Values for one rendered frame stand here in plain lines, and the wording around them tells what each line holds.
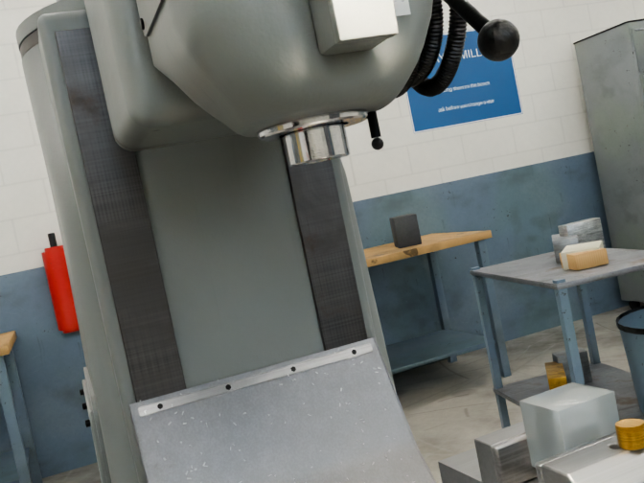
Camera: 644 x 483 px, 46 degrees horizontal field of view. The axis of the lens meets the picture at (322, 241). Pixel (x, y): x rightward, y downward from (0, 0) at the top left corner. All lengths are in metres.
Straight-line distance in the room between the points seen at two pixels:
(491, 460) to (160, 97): 0.42
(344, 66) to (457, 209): 4.95
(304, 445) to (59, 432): 3.96
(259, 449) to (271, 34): 0.56
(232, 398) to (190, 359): 0.07
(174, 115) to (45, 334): 4.13
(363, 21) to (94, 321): 0.58
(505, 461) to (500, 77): 5.16
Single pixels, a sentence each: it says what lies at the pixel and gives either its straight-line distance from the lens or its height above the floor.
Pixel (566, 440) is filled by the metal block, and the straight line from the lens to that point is 0.67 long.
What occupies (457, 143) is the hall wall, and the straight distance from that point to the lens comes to 5.50.
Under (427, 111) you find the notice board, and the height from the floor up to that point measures 1.71.
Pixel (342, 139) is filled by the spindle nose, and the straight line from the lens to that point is 0.57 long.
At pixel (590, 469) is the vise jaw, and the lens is 0.64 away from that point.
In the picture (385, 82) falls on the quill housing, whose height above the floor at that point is 1.32.
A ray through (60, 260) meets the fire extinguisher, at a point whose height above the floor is 1.22.
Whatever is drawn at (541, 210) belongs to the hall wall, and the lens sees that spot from 5.82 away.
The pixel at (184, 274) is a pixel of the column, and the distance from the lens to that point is 0.93.
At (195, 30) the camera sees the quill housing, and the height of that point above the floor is 1.37.
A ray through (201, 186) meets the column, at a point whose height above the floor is 1.30.
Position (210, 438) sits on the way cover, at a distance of 0.93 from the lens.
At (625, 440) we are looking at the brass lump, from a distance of 0.66.
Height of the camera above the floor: 1.25
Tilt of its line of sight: 3 degrees down
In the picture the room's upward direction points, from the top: 12 degrees counter-clockwise
